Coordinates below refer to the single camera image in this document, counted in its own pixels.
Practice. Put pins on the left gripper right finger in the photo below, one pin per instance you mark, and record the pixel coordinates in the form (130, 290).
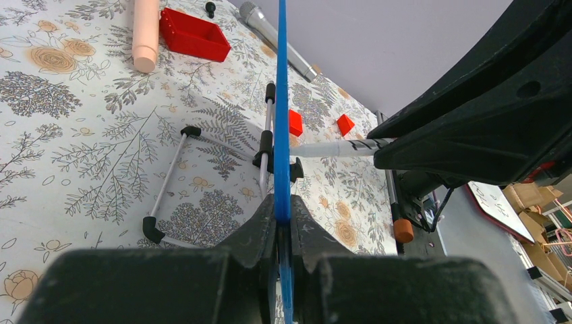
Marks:
(334, 285)

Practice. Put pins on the pink plastic cylinder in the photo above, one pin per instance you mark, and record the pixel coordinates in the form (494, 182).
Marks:
(145, 39)

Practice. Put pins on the small black knob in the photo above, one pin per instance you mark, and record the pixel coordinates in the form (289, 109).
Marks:
(210, 8)

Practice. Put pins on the red wedge block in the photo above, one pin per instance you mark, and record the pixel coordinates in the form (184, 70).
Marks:
(345, 124)

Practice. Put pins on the background whiteboard red frame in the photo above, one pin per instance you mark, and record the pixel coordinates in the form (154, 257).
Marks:
(495, 206)

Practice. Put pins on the floral patterned table mat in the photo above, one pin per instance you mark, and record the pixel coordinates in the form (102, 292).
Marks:
(87, 141)

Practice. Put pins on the red cube block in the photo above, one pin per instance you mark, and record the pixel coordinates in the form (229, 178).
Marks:
(295, 123)

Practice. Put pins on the blue-framed whiteboard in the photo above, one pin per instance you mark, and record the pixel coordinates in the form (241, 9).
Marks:
(281, 156)

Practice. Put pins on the brown cork cylinder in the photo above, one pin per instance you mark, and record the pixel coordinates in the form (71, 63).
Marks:
(403, 231)

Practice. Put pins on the blue-capped marker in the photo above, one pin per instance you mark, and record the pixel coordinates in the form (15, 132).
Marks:
(342, 148)

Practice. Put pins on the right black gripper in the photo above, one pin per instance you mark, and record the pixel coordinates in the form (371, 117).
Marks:
(500, 115)

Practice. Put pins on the cardboard boxes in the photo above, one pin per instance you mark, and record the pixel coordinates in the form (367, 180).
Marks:
(529, 201)

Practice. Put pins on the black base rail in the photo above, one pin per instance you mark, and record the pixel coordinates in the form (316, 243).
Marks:
(412, 196)

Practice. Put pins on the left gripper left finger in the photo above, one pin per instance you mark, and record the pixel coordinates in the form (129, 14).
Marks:
(118, 285)

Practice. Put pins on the silver grey microphone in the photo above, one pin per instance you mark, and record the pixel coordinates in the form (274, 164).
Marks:
(253, 16)

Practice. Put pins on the red rectangular tray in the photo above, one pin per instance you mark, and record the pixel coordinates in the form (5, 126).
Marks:
(193, 36)

